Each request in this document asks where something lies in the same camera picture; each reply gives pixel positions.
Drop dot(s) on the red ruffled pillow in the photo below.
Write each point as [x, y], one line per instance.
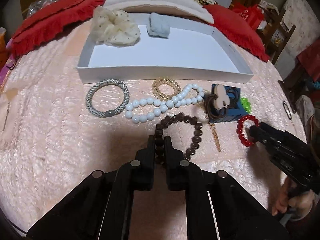
[45, 24]
[237, 30]

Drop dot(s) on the white shallow cardboard tray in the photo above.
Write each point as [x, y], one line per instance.
[193, 51]

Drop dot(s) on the white cream pillow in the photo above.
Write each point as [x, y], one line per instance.
[181, 8]

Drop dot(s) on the red shopping bag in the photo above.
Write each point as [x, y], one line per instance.
[253, 15]

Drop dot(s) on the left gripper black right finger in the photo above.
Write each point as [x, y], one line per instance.
[265, 133]

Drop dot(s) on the black oval ring clip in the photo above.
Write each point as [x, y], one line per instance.
[287, 110]

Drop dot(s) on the dark blue hair claw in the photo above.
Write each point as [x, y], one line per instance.
[219, 111]

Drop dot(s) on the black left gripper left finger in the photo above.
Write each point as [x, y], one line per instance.
[148, 164]

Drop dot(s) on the cream dotted scrunchie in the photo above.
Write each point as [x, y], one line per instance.
[113, 27]

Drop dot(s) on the light blue fuzzy scrunchie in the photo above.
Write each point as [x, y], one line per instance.
[158, 26]

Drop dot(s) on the person's hand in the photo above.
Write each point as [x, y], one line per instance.
[302, 203]

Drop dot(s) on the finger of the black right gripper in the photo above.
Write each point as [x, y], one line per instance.
[172, 166]

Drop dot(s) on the red ruffled pillow left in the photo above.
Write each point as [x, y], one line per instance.
[45, 24]

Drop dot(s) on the red ruffled pillow right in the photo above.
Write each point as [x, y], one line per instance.
[237, 30]

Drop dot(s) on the pink quilted bedspread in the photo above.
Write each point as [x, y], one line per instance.
[50, 142]

